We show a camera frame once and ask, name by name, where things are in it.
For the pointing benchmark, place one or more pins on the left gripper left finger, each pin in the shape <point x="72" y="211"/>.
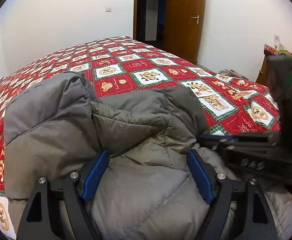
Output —
<point x="58" y="209"/>

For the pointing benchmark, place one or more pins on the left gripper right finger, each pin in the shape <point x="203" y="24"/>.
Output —
<point x="253" y="218"/>

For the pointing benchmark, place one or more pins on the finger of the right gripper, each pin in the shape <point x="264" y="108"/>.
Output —
<point x="255" y="138"/>
<point x="242" y="146"/>

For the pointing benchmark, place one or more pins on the grey puffer jacket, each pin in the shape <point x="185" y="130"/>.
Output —
<point x="147" y="190"/>

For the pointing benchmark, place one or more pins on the clothes pile on floor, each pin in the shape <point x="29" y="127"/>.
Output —
<point x="232" y="73"/>

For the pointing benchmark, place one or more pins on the red teddy bear bedspread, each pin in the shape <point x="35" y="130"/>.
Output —
<point x="120" y="65"/>

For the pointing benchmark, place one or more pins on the wooden cabinet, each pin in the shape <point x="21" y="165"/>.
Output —
<point x="261" y="78"/>

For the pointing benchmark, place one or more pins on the items on cabinet top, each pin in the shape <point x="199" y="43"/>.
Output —
<point x="277" y="48"/>

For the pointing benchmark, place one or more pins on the brown wooden door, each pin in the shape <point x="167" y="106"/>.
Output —
<point x="182" y="35"/>

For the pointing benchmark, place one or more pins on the silver door handle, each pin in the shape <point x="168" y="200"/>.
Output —
<point x="197" y="18"/>

